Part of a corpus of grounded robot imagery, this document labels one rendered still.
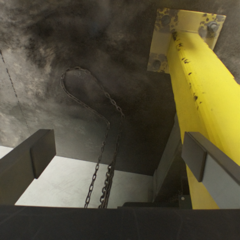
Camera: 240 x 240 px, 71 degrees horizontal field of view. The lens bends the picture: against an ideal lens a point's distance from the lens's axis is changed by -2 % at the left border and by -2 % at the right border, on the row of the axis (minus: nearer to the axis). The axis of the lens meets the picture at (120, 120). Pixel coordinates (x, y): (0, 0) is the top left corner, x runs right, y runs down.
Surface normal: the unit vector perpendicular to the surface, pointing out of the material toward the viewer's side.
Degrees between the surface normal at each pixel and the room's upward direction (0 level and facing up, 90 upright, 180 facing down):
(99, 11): 0
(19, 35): 0
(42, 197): 90
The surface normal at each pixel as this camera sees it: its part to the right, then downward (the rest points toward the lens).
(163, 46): -0.14, 0.64
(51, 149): 1.00, 0.02
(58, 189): 0.07, -0.75
